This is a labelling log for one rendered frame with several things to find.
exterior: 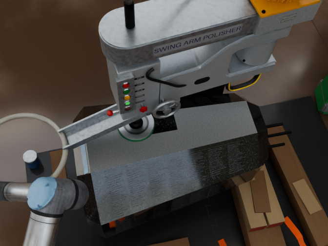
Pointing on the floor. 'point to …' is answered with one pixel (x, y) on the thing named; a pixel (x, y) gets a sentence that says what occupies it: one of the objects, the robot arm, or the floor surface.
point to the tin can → (31, 159)
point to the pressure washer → (322, 95)
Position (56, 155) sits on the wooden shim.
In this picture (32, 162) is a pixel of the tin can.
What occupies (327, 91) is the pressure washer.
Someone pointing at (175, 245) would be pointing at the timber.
